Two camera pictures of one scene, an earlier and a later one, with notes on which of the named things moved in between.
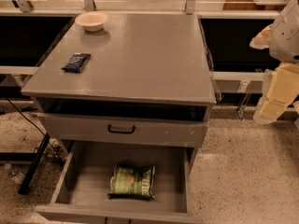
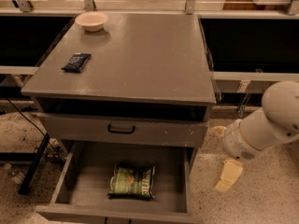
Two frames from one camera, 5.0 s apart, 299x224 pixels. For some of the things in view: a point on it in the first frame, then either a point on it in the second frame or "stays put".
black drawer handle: [121, 132] stays put
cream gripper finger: [262, 40] -> [220, 129]
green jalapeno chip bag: [128, 181] stays put
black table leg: [29, 175] stays put
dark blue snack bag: [77, 63] stays put
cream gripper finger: [281, 87] -> [231, 170]
